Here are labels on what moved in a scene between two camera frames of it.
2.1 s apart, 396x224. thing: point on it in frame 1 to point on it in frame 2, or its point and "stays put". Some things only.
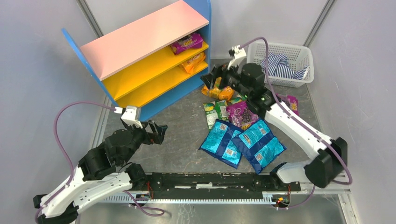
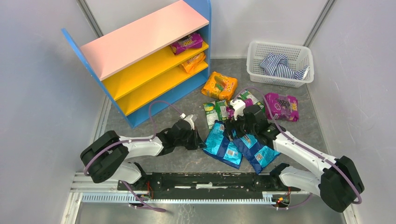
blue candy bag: x=259 y=144 stays put
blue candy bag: x=217 y=144 stays put
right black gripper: x=221 y=76 to x=240 y=124
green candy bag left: x=216 y=110 stays put
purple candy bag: x=194 y=41 stays put
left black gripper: x=150 y=132 to x=188 y=136
